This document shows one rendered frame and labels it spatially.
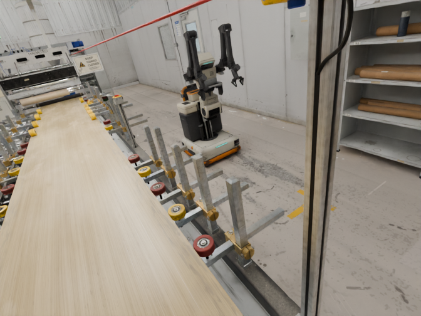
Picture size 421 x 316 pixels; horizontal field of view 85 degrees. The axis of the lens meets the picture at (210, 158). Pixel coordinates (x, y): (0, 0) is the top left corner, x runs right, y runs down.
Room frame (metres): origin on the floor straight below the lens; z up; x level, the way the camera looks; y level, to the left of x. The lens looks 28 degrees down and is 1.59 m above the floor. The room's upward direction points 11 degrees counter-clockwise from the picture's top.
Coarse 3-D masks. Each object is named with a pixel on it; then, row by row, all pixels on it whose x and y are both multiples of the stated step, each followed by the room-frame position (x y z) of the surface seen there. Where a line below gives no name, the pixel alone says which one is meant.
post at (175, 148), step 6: (174, 144) 1.09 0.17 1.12; (174, 150) 1.07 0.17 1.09; (174, 156) 1.08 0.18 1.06; (180, 156) 1.08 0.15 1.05; (180, 162) 1.08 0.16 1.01; (180, 168) 1.08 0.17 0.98; (180, 174) 1.07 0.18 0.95; (186, 174) 1.08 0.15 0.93; (180, 180) 1.09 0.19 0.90; (186, 180) 1.08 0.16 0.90; (186, 186) 1.08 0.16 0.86; (192, 204) 1.08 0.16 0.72
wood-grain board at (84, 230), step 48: (48, 144) 2.19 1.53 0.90; (96, 144) 1.93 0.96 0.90; (48, 192) 1.24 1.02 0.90; (96, 192) 1.13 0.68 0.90; (144, 192) 1.04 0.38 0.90; (0, 240) 0.87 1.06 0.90; (48, 240) 0.81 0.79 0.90; (96, 240) 0.75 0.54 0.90; (144, 240) 0.69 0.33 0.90; (0, 288) 0.60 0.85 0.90; (48, 288) 0.56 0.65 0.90; (96, 288) 0.52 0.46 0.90; (144, 288) 0.48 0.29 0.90; (192, 288) 0.45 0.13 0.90
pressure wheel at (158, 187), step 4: (156, 184) 1.09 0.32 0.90; (160, 184) 1.08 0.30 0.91; (164, 184) 1.07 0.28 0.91; (152, 188) 1.05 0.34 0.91; (156, 188) 1.05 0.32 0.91; (160, 188) 1.04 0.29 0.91; (164, 188) 1.05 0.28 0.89; (152, 192) 1.04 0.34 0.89; (156, 192) 1.02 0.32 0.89; (160, 192) 1.03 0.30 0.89; (160, 196) 1.06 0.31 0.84
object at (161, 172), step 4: (192, 156) 1.45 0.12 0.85; (184, 160) 1.42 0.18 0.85; (188, 160) 1.41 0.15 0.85; (172, 164) 1.39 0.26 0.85; (184, 164) 1.39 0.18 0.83; (176, 168) 1.37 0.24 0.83; (156, 172) 1.32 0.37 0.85; (160, 172) 1.32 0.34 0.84; (164, 172) 1.33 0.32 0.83; (148, 176) 1.29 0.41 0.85; (152, 176) 1.29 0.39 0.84; (156, 176) 1.30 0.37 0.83; (144, 180) 1.27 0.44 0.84; (148, 180) 1.27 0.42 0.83
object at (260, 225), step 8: (280, 208) 0.81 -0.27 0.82; (272, 216) 0.77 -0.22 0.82; (280, 216) 0.78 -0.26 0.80; (256, 224) 0.74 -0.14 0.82; (264, 224) 0.74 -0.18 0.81; (248, 232) 0.71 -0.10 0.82; (256, 232) 0.72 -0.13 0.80; (216, 248) 0.65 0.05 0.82; (224, 248) 0.65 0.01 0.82; (232, 248) 0.66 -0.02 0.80; (216, 256) 0.62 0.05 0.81; (208, 264) 0.60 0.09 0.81
